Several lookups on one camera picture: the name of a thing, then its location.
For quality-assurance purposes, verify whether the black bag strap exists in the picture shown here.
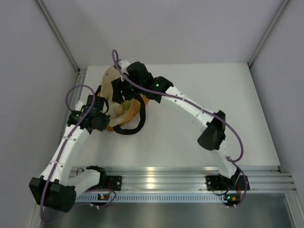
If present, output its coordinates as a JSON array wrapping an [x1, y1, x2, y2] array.
[[113, 94, 148, 136]]

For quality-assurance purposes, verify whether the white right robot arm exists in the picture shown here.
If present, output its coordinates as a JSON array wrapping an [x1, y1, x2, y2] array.
[[112, 60, 249, 190]]

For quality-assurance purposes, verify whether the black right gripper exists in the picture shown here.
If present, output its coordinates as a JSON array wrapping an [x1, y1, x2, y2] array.
[[111, 75, 143, 105]]

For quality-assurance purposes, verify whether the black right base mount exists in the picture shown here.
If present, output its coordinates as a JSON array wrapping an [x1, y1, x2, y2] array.
[[206, 175, 250, 191]]

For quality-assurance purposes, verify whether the tan canvas bag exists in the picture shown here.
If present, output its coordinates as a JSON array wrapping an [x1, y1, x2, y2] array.
[[97, 65, 150, 134]]

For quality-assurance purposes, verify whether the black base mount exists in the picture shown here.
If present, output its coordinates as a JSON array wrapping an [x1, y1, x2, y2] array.
[[206, 175, 250, 191], [104, 176, 123, 191]]

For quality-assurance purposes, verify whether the yellow-green pump bottle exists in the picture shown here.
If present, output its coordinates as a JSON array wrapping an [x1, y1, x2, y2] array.
[[122, 100, 132, 111]]

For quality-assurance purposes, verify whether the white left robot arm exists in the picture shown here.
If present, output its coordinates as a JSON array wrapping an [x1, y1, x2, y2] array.
[[29, 95, 110, 212]]

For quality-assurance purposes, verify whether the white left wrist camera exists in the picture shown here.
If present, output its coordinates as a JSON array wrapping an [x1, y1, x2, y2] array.
[[74, 100, 84, 111]]

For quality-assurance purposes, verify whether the left aluminium frame post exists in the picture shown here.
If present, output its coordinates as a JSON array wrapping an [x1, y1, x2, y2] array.
[[34, 0, 87, 74]]

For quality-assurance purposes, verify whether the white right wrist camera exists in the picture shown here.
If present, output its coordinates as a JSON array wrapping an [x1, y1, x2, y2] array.
[[118, 60, 131, 81]]

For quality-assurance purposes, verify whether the aluminium frame post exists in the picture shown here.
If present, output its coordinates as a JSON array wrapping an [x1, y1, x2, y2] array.
[[34, 0, 87, 74], [247, 0, 291, 68]]

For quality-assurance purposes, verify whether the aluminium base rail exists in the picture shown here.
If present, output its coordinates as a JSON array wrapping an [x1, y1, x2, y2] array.
[[76, 166, 296, 204]]

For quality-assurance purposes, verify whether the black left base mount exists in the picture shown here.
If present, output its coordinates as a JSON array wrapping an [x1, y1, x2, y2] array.
[[104, 176, 123, 191]]

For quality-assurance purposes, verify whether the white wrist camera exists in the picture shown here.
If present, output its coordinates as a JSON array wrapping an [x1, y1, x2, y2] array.
[[74, 100, 84, 111], [118, 60, 131, 81]]

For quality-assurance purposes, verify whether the right aluminium frame post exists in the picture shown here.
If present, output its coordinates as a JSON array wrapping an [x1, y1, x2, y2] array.
[[247, 0, 291, 68]]

